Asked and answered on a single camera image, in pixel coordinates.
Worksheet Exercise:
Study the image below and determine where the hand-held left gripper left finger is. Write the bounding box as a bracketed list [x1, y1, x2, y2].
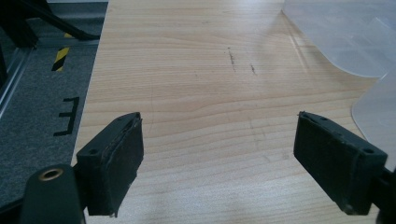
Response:
[76, 111, 145, 218]

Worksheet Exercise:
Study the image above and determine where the translucent plastic sheet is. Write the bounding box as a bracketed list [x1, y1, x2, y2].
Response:
[281, 0, 396, 78]
[350, 72, 396, 172]

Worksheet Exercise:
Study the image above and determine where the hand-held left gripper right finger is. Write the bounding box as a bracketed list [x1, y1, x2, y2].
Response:
[292, 110, 389, 217]

